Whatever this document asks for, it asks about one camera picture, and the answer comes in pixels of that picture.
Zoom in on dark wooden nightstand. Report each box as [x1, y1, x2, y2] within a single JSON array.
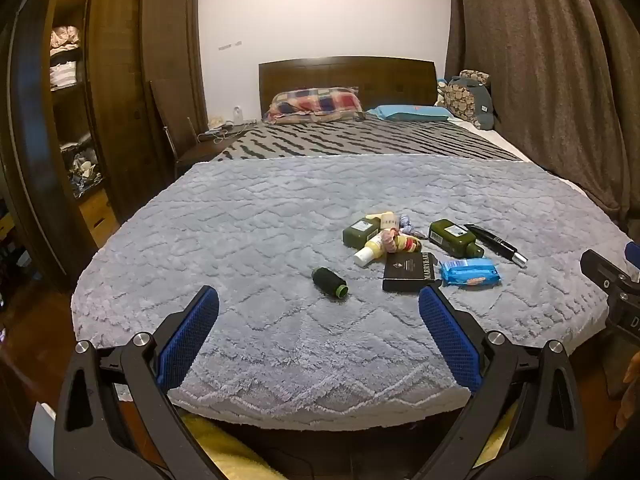
[[175, 120, 258, 176]]

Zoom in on black striped bedspread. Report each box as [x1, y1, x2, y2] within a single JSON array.
[[207, 119, 523, 163]]

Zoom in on white tube with yellow print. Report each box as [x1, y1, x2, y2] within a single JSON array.
[[367, 212, 401, 231]]

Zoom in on dark wooden wardrobe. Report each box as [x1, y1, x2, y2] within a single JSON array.
[[0, 0, 208, 291]]

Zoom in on black flat box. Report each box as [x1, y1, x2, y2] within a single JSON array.
[[382, 251, 441, 292]]

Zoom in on blue pillow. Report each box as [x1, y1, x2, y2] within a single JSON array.
[[367, 104, 453, 123]]

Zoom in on plaid pillow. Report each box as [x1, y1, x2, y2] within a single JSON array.
[[264, 87, 366, 125]]

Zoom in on dark wooden headboard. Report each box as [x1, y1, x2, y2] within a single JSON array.
[[258, 56, 438, 121]]

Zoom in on white box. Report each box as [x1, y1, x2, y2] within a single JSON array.
[[27, 402, 58, 466]]

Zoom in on dark teal plush cushion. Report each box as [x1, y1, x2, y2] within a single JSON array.
[[450, 76, 498, 131]]

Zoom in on pile of mixed clothes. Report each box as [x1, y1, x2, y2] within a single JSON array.
[[60, 140, 103, 196]]

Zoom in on grey fluffy blanket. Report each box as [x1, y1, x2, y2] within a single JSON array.
[[70, 154, 633, 431]]

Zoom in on dark green bottle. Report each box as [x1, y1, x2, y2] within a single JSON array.
[[342, 218, 382, 249], [428, 219, 486, 259]]

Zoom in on blue wet wipes packet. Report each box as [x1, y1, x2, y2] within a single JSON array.
[[440, 257, 501, 289]]

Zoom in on folded light clothes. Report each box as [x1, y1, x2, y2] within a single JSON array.
[[49, 25, 83, 88]]

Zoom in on white bed sheet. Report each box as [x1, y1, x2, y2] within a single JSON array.
[[455, 120, 533, 162]]

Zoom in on brown curtain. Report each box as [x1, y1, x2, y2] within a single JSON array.
[[445, 0, 640, 241]]

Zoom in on white charger cables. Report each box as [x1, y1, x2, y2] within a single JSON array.
[[197, 122, 236, 143]]

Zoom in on blue denim cloth knot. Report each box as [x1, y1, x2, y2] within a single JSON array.
[[399, 214, 426, 238]]

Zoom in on yellow tube with white cap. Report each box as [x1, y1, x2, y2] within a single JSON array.
[[353, 239, 388, 267]]

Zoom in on pink and yellow cloth knot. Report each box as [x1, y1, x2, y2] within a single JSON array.
[[382, 227, 423, 256]]

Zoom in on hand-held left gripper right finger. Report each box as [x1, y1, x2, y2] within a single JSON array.
[[410, 284, 588, 480]]

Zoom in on leaning wooden board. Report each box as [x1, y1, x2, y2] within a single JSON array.
[[149, 80, 178, 161]]

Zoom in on black mascara tube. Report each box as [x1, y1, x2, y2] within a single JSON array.
[[463, 223, 529, 266]]

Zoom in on person's right hand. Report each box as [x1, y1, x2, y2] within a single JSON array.
[[616, 352, 640, 431]]

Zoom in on black thread spool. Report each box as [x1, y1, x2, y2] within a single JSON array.
[[311, 267, 348, 301]]

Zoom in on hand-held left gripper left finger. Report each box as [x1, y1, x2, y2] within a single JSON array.
[[52, 285, 223, 480]]

